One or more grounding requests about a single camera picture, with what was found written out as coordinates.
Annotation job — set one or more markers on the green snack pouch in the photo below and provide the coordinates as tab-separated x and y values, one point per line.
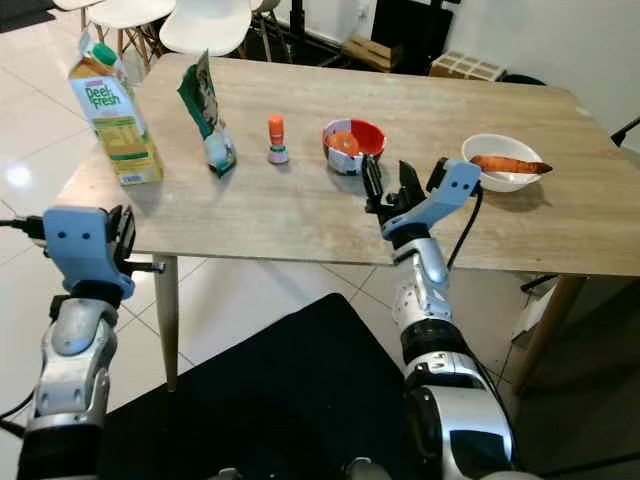
208	115

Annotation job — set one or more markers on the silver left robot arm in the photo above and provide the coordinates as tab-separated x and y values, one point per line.
75	370

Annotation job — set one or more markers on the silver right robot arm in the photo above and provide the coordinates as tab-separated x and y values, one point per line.
425	280

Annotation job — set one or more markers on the red and white bowl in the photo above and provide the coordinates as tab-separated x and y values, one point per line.
368	135

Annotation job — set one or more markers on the orange round fruit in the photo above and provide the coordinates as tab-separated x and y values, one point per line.
346	144

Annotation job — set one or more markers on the light wooden dining table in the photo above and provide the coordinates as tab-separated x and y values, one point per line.
290	215

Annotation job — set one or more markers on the orange carrot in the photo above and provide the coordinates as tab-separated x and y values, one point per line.
510	164

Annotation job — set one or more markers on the small orange capped bottle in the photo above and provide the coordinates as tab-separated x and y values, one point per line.
276	130

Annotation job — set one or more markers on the yellow green juice carton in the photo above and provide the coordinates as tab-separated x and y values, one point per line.
120	120

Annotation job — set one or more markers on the small brown cardboard box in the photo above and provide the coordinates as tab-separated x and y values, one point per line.
370	53

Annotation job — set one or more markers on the white grid patterned box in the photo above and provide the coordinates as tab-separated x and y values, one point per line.
465	65

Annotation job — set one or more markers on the dark blue bucket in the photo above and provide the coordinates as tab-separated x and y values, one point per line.
522	79

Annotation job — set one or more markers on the grey left robot leg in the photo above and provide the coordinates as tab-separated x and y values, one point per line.
225	474

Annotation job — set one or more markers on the grey robot leg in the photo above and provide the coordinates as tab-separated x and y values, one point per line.
225	474
370	470

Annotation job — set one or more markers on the grey right robot leg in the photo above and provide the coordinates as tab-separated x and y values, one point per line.
370	470

